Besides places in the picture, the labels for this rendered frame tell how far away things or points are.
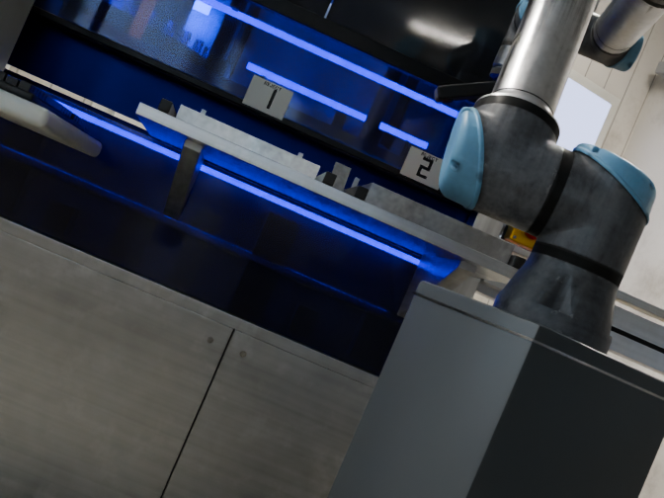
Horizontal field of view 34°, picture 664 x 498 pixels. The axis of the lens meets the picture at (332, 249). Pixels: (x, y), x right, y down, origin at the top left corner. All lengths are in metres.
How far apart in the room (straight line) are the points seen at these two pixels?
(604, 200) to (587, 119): 4.30
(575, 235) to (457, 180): 0.16
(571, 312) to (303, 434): 0.97
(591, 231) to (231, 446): 1.05
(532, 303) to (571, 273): 0.06
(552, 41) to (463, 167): 0.22
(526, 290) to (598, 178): 0.16
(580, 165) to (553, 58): 0.16
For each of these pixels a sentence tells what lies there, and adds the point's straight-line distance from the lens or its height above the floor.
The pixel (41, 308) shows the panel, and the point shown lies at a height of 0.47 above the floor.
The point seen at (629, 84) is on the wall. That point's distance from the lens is 5.82.
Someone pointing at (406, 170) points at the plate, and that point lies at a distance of 2.16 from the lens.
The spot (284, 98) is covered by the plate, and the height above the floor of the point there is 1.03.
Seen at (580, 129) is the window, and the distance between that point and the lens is 5.61.
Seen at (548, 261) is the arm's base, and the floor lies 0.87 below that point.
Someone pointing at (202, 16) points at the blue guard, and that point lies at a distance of 2.16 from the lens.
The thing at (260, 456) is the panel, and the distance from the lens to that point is 2.17.
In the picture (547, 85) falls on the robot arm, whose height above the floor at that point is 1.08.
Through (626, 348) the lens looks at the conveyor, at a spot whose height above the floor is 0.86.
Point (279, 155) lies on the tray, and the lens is 1.87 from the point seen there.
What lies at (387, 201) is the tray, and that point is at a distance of 1.77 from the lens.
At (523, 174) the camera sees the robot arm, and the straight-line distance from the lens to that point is 1.32.
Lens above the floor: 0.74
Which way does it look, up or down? 1 degrees up
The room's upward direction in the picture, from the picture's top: 23 degrees clockwise
